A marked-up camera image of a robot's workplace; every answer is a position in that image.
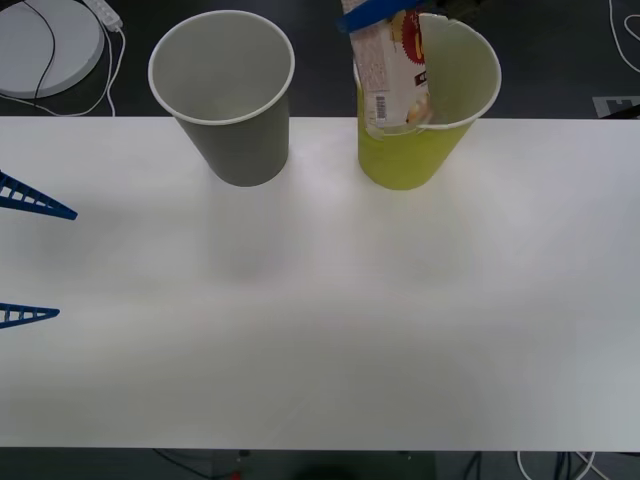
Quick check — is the white round stand base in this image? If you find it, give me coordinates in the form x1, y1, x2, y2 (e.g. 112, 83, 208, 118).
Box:
0, 0, 106, 99

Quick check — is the black cable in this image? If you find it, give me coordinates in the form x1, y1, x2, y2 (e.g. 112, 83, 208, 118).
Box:
22, 0, 55, 99

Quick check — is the white power strip cable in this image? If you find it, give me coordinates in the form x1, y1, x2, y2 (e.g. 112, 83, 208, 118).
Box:
0, 27, 126, 119

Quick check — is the white power strip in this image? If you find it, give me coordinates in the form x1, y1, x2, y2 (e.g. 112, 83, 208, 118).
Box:
82, 0, 124, 30

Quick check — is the yellow-green plastic bin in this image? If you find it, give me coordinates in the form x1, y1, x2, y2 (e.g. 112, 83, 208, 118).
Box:
352, 14, 503, 191

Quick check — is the clear bottle with red cap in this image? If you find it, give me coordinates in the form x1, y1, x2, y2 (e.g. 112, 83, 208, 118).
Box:
347, 0, 434, 140

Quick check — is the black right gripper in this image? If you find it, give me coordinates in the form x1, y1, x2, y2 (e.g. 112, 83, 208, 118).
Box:
335, 0, 484, 34

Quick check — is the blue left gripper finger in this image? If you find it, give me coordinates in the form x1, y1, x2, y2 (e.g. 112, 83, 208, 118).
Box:
0, 169, 79, 221
0, 302, 61, 330

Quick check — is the grey plastic bin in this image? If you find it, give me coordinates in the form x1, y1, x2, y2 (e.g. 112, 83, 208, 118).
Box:
147, 10, 296, 188

